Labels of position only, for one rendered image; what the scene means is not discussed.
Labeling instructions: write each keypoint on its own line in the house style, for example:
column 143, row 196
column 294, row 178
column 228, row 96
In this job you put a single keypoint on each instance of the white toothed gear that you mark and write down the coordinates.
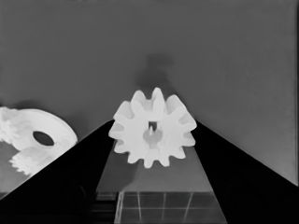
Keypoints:
column 26, row 163
column 7, row 126
column 130, row 137

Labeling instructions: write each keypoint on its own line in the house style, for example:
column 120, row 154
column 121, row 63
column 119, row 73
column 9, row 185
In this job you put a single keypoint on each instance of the white round carrier with pins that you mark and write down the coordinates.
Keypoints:
column 59, row 124

